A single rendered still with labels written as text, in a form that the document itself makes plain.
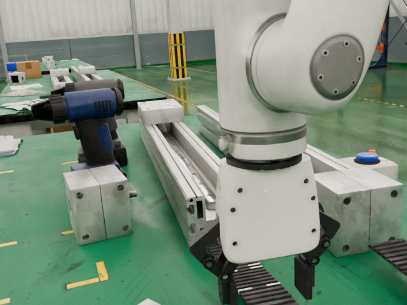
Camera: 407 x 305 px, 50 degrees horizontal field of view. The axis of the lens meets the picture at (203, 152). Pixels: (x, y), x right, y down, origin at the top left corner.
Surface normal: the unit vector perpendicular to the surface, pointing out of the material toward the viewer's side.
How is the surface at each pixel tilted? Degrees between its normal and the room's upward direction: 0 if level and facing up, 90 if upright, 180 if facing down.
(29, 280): 0
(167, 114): 90
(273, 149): 90
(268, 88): 114
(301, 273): 90
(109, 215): 90
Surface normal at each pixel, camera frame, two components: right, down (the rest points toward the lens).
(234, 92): -0.77, 0.35
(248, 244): 0.18, 0.24
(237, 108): -0.63, 0.28
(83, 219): 0.40, 0.22
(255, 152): -0.26, 0.27
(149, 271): -0.07, -0.96
